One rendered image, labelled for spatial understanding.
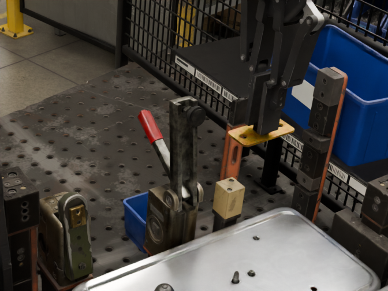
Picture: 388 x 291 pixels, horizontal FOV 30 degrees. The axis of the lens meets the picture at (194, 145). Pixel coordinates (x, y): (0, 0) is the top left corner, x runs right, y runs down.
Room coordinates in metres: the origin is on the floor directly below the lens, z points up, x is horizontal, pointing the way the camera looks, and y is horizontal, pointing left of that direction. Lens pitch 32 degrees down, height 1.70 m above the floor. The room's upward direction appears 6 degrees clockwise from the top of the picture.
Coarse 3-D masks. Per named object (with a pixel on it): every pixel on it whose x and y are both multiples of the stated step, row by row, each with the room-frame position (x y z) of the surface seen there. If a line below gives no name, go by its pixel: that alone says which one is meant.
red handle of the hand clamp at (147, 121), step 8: (144, 112) 0.98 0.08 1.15; (144, 120) 0.98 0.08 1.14; (152, 120) 0.98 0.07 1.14; (144, 128) 0.97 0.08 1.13; (152, 128) 0.97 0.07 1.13; (152, 136) 0.96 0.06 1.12; (160, 136) 0.96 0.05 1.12; (152, 144) 0.95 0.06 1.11; (160, 144) 0.95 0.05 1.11; (160, 152) 0.94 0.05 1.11; (168, 152) 0.94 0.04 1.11; (160, 160) 0.94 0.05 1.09; (168, 160) 0.93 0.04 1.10; (168, 168) 0.92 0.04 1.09; (168, 176) 0.92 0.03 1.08; (184, 184) 0.91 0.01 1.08; (184, 192) 0.89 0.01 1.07; (184, 200) 0.89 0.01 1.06
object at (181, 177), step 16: (176, 112) 0.90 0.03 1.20; (192, 112) 0.88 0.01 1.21; (176, 128) 0.89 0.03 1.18; (192, 128) 0.91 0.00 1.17; (176, 144) 0.89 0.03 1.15; (192, 144) 0.91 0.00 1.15; (176, 160) 0.89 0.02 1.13; (192, 160) 0.90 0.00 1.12; (176, 176) 0.89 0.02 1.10; (192, 176) 0.90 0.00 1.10; (176, 192) 0.88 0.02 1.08; (192, 192) 0.90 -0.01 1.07
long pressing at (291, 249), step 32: (256, 224) 0.93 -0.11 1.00; (288, 224) 0.94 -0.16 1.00; (160, 256) 0.82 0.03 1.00; (192, 256) 0.83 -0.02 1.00; (224, 256) 0.84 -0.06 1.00; (256, 256) 0.85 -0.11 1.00; (288, 256) 0.86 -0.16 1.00; (320, 256) 0.86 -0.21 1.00; (352, 256) 0.88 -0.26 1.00; (96, 288) 0.74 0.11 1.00; (128, 288) 0.75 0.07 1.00; (192, 288) 0.76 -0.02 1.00; (224, 288) 0.77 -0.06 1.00; (256, 288) 0.78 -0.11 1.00; (288, 288) 0.78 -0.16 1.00; (320, 288) 0.79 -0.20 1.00; (352, 288) 0.80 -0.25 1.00
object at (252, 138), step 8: (280, 120) 0.82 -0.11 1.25; (240, 128) 0.79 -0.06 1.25; (248, 128) 0.79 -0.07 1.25; (256, 128) 0.79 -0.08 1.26; (280, 128) 0.80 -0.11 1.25; (288, 128) 0.80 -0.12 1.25; (232, 136) 0.77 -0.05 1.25; (248, 136) 0.77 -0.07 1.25; (256, 136) 0.78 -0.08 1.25; (264, 136) 0.78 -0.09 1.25; (272, 136) 0.78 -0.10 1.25; (280, 136) 0.79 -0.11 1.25; (248, 144) 0.75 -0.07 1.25
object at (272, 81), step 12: (276, 0) 0.77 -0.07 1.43; (276, 12) 0.77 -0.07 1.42; (276, 24) 0.77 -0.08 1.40; (288, 24) 0.77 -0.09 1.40; (300, 24) 0.78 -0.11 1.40; (276, 36) 0.77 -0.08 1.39; (288, 36) 0.77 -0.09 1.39; (276, 48) 0.77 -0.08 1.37; (288, 48) 0.77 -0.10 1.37; (276, 60) 0.77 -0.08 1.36; (276, 72) 0.76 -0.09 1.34; (276, 84) 0.76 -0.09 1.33
